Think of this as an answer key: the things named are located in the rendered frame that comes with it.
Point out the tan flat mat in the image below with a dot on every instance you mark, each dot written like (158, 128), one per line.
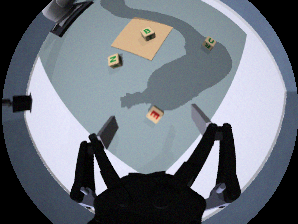
(130, 38)

